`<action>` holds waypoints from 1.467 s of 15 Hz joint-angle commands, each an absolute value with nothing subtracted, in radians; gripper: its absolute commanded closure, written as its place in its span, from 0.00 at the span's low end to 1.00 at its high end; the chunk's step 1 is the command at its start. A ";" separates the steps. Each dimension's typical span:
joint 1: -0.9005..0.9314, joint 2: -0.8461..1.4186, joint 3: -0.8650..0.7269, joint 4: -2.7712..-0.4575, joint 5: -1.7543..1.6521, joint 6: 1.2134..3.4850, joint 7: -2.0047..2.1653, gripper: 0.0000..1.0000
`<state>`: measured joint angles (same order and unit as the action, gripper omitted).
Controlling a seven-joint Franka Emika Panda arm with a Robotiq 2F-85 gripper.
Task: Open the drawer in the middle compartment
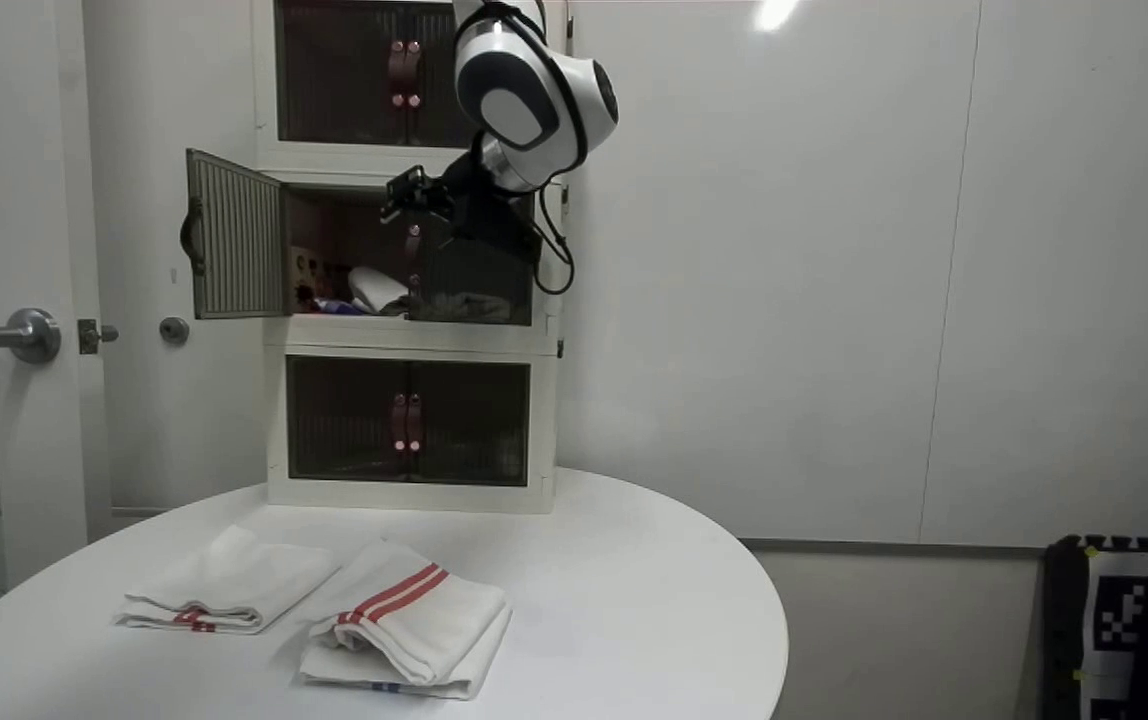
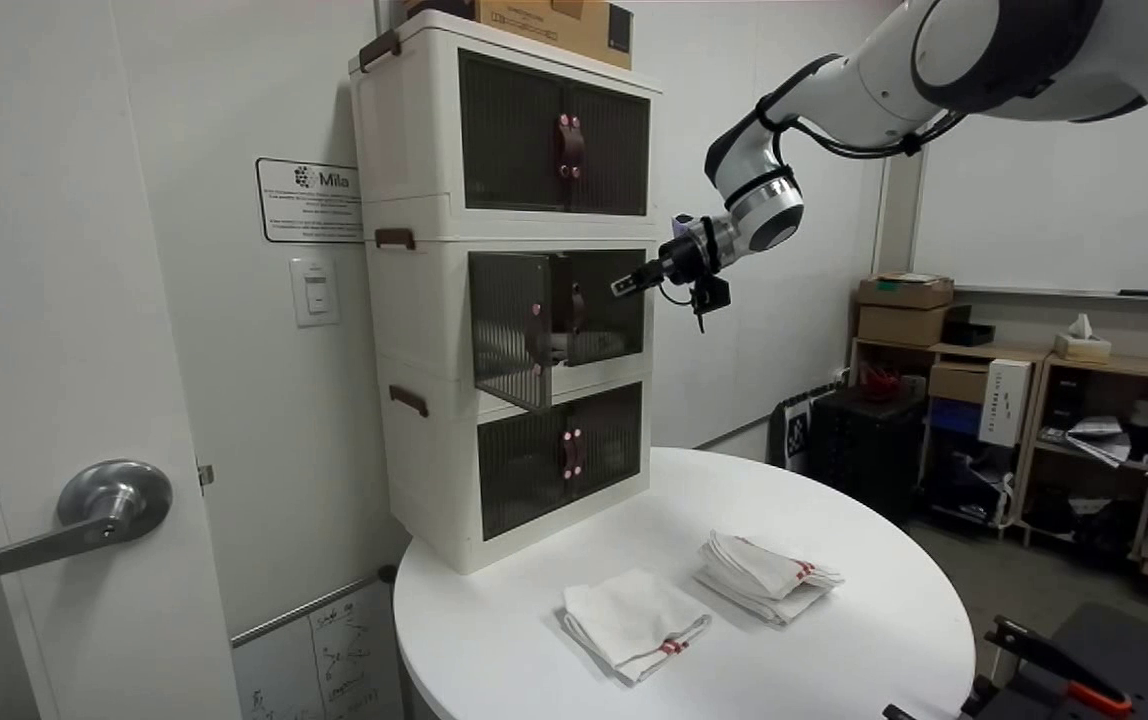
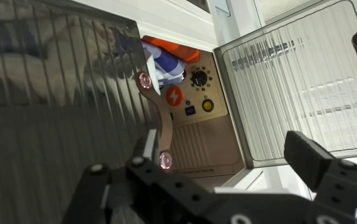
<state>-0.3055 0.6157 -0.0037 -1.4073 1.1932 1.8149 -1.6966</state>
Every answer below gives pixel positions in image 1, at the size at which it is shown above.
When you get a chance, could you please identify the folded white towel red mark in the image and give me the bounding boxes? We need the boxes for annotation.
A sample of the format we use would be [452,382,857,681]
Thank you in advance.
[116,521,345,641]

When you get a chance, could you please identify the black patterned box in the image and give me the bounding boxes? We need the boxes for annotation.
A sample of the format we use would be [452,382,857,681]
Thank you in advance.
[1040,530,1148,720]

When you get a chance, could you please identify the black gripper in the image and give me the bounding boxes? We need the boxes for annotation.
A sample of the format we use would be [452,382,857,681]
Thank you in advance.
[379,142,541,255]

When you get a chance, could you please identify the folded white towel red stripes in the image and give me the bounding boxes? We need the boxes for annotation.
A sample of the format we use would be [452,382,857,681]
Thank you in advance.
[296,534,516,703]

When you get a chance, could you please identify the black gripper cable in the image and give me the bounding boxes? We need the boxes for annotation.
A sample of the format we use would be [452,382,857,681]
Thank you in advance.
[529,180,579,299]

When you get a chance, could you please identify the small silver door latch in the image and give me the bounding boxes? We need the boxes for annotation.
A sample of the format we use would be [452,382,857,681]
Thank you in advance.
[71,316,124,359]

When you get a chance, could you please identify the white stacked storage cabinet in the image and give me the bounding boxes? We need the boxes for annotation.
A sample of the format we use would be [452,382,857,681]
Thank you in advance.
[248,0,571,521]

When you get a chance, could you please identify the silver door lever handle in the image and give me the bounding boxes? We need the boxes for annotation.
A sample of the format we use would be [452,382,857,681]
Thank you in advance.
[0,305,67,368]

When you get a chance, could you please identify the white room door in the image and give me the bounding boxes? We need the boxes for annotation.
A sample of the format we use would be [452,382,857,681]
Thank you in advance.
[0,0,116,655]

